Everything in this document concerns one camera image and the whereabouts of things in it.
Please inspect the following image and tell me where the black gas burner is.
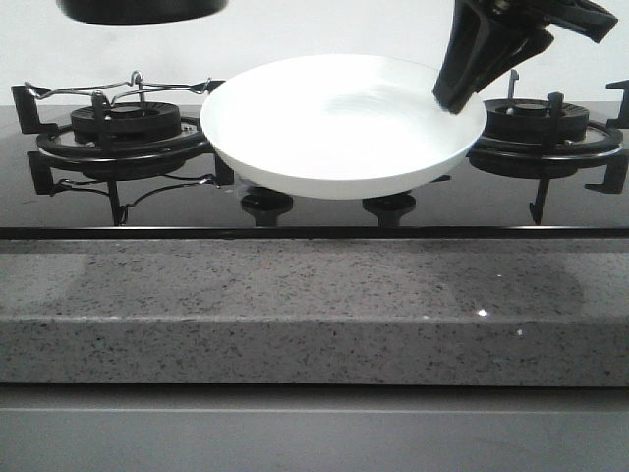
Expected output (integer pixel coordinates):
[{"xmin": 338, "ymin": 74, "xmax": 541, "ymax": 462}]
[
  {"xmin": 483, "ymin": 98, "xmax": 590, "ymax": 144},
  {"xmin": 70, "ymin": 102, "xmax": 182, "ymax": 145}
]

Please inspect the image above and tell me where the black glass cooktop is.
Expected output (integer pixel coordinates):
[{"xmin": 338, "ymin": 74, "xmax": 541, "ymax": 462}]
[{"xmin": 1, "ymin": 106, "xmax": 628, "ymax": 239}]

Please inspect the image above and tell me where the right black gas burner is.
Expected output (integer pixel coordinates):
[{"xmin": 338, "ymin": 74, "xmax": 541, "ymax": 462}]
[{"xmin": 483, "ymin": 98, "xmax": 590, "ymax": 144}]

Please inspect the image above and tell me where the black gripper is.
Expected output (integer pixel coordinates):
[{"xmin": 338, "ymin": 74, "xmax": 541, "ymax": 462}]
[{"xmin": 432, "ymin": 0, "xmax": 618, "ymax": 114}]

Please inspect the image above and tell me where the wire pan trivet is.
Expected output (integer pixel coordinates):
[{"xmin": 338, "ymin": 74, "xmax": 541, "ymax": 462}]
[{"xmin": 15, "ymin": 70, "xmax": 223, "ymax": 105}]

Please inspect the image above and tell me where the left black pan support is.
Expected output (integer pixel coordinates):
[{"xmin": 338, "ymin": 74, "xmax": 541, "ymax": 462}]
[{"xmin": 11, "ymin": 86, "xmax": 213, "ymax": 195}]

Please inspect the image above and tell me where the right black pan support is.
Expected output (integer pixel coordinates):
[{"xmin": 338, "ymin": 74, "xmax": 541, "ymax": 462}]
[{"xmin": 468, "ymin": 70, "xmax": 628, "ymax": 194}]

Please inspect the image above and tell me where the left black gas burner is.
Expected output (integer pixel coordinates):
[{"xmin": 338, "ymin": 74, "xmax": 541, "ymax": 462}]
[{"xmin": 70, "ymin": 102, "xmax": 182, "ymax": 145}]

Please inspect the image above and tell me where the black frying pan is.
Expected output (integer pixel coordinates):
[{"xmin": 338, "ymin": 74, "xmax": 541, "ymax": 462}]
[{"xmin": 56, "ymin": 0, "xmax": 228, "ymax": 26}]

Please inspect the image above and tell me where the black pan support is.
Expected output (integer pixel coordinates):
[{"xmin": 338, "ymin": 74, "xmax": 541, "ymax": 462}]
[
  {"xmin": 11, "ymin": 86, "xmax": 213, "ymax": 195},
  {"xmin": 468, "ymin": 70, "xmax": 628, "ymax": 194}
]

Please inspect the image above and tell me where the white round plate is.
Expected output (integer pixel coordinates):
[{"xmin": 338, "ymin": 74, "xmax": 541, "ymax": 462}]
[{"xmin": 200, "ymin": 54, "xmax": 486, "ymax": 200}]

